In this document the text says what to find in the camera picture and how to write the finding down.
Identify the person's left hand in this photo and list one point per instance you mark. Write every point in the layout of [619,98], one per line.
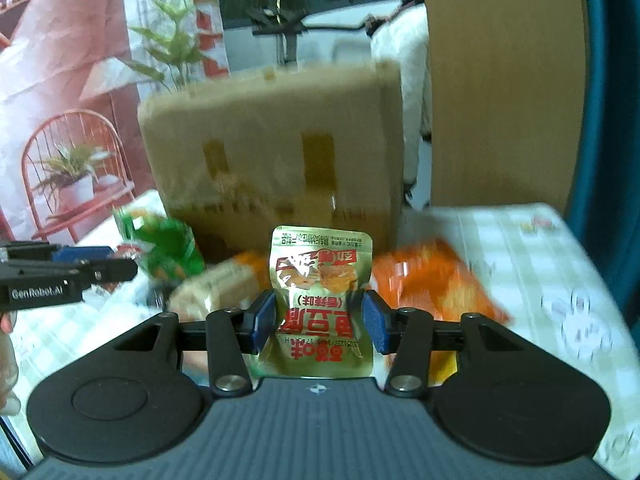
[6,360]

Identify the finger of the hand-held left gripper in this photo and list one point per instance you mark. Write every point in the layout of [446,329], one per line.
[70,280]
[82,254]

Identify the beige biscuit packet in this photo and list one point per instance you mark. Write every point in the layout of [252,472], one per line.
[220,287]

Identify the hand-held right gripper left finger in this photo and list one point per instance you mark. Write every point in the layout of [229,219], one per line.
[263,322]

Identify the orange snack packet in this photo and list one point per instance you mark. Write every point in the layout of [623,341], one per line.
[435,285]

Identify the gold snack packet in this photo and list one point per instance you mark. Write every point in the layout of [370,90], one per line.
[320,285]

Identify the wooden panel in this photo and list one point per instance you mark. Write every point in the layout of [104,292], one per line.
[500,85]

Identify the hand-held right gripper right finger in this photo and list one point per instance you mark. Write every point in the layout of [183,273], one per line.
[375,325]

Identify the green snack packet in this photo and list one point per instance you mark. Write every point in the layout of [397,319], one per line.
[167,252]

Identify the wall poster with plants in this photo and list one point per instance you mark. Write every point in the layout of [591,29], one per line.
[65,85]

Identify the cardboard box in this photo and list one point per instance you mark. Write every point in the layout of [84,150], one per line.
[272,160]

